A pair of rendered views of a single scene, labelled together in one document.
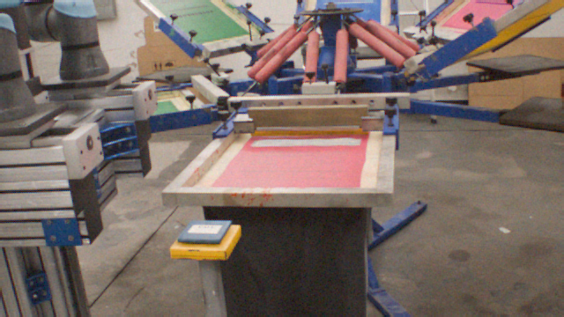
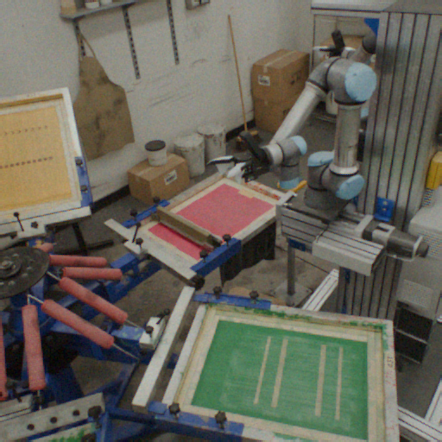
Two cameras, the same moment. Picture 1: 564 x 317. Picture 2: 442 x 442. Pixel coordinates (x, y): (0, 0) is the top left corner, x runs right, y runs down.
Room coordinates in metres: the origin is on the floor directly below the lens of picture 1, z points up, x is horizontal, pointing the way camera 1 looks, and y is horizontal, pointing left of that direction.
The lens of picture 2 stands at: (3.40, 1.21, 2.43)
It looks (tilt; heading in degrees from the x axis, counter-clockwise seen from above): 36 degrees down; 216
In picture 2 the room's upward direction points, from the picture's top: 6 degrees counter-clockwise
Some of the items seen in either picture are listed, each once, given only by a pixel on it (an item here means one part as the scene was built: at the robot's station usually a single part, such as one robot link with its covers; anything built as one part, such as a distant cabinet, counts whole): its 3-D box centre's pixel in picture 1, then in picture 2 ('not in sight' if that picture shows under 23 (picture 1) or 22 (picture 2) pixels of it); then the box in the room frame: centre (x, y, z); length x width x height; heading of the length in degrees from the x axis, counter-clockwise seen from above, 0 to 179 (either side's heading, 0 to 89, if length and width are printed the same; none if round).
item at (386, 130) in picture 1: (391, 127); (148, 217); (1.93, -0.37, 0.98); 0.30 x 0.05 x 0.07; 168
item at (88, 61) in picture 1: (82, 58); (319, 191); (1.76, 0.58, 1.31); 0.15 x 0.15 x 0.10
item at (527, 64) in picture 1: (453, 78); not in sight; (2.99, -0.91, 0.91); 1.34 x 0.40 x 0.08; 108
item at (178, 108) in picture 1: (139, 91); (242, 348); (2.51, 0.59, 1.05); 1.08 x 0.61 x 0.23; 108
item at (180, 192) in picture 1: (299, 151); (211, 215); (1.75, -0.05, 0.97); 0.79 x 0.58 x 0.04; 168
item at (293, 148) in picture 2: not in sight; (289, 149); (2.06, 0.57, 1.65); 0.11 x 0.08 x 0.09; 151
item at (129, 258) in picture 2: not in sight; (129, 261); (2.30, -0.17, 1.02); 0.17 x 0.06 x 0.05; 168
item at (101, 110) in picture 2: not in sight; (98, 97); (0.81, -1.84, 1.06); 0.53 x 0.07 x 1.05; 168
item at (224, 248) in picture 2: (232, 129); (217, 257); (2.05, 0.17, 0.98); 0.30 x 0.05 x 0.07; 168
